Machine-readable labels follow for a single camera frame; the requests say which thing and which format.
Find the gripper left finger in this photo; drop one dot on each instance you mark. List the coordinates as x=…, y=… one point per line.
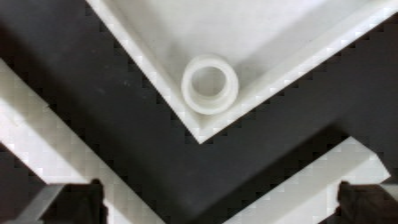
x=67, y=204

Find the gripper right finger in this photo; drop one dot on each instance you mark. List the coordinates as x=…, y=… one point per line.
x=367, y=204

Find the white square tabletop part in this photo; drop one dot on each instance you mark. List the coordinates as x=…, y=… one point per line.
x=227, y=49

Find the white L-shaped obstacle fence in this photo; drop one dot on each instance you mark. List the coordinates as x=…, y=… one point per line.
x=300, y=203

